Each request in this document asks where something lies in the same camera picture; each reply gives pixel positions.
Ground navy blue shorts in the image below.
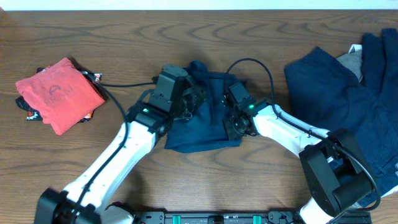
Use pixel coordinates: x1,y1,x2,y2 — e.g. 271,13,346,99
165,60,242,153

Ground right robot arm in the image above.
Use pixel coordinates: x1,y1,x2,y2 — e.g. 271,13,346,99
223,98,379,223

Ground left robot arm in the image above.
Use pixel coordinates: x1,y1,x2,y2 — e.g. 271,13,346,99
34,76,206,223

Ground navy blue clothes pile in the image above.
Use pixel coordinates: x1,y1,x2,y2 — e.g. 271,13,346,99
284,29,397,195

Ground red folded garment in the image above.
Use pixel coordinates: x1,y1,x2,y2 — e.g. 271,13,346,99
16,58,104,135

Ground grey white garment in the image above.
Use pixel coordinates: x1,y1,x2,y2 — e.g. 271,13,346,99
337,44,363,82

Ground black patterned folded garment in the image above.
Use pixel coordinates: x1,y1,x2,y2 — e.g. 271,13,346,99
15,70,103,123

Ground right black cable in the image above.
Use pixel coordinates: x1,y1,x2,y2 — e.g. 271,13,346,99
223,57,382,212

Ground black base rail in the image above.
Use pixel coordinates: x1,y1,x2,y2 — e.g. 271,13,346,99
133,210,373,224

